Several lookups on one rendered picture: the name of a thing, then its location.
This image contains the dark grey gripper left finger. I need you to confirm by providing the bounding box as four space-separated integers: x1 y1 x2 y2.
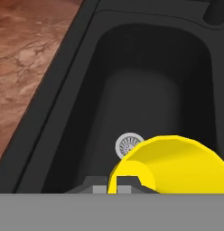
66 176 111 195

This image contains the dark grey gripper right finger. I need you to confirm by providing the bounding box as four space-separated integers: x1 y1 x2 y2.
116 176 161 195

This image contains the yellow cup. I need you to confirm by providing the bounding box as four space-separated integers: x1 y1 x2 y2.
107 134 224 195

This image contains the silver sink drain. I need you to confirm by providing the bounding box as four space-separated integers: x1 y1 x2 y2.
115 132 145 161

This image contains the black sink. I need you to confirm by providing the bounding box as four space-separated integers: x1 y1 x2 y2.
0 0 224 195

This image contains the black tap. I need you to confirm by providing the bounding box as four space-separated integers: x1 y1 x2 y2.
202 0 224 26

